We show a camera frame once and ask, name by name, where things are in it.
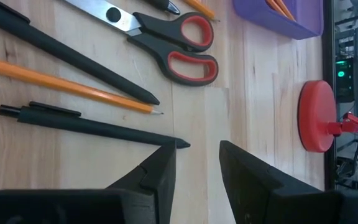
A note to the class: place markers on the red desk lamp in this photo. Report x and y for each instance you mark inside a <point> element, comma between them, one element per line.
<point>315,115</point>

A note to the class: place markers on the black device with green light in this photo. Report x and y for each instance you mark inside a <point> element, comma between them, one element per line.
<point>343,87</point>

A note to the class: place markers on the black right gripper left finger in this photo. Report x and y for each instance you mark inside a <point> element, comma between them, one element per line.
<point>163,186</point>

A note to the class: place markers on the orange pencil with yellow cap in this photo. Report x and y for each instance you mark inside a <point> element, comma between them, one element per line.
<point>200,7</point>

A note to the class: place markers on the black click pen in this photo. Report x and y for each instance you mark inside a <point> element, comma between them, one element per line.
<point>89,127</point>
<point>73,57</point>

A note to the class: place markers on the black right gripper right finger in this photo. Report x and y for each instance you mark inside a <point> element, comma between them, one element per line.
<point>259,199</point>

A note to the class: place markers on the purple plastic supply box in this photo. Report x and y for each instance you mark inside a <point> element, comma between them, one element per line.
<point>259,18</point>

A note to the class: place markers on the black metal table frame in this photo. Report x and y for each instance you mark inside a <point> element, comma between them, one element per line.
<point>328,62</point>

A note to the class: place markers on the black and red scissors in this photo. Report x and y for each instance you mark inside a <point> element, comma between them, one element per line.
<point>154,34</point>

